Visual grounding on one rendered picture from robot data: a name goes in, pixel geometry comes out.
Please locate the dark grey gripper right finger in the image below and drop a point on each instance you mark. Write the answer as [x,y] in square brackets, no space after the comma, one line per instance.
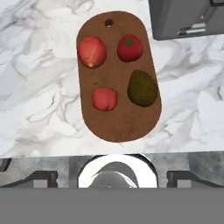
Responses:
[180,178]

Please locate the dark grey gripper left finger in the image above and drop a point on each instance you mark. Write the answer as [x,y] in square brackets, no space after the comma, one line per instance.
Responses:
[43,178]

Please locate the brown wooden cutting board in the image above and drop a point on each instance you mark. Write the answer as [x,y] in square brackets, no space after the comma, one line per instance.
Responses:
[118,116]

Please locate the dark green avocado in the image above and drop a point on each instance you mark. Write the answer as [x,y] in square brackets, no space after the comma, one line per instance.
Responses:
[142,89]

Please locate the red tomato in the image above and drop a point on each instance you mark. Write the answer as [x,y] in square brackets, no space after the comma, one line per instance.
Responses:
[130,48]

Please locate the grey appliance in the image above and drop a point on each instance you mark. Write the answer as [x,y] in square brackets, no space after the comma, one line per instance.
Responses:
[186,18]

